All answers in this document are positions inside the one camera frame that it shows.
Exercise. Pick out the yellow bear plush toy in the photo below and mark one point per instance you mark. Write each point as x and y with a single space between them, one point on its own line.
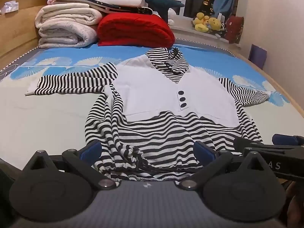
215 23

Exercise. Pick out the red folded blanket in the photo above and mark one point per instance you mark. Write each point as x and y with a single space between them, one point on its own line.
135 30

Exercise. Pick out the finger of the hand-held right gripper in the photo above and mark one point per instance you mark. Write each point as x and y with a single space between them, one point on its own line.
285 139
249 143

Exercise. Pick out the dark teal plush toy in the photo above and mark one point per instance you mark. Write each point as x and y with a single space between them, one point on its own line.
161 3

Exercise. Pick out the white windowsill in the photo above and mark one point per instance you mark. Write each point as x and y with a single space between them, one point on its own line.
201 38

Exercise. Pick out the dark red bag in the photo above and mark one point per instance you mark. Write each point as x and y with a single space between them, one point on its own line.
234 29

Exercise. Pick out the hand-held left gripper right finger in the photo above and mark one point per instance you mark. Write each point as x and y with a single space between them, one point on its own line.
203 152

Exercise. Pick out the wooden headboard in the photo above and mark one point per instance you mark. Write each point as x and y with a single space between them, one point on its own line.
16 33

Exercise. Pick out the striped hooded top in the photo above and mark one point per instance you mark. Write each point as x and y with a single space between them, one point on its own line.
152 90

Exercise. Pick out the yellow duck plush toy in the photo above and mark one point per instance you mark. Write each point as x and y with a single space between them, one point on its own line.
201 22

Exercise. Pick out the cream folded quilt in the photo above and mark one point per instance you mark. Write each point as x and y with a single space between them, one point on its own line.
64 28

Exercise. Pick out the purple box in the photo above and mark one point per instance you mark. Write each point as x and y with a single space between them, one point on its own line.
257 56

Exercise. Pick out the white crumpled tissue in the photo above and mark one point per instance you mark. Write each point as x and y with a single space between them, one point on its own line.
9 7

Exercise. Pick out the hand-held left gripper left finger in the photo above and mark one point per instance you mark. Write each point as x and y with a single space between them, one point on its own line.
91 150

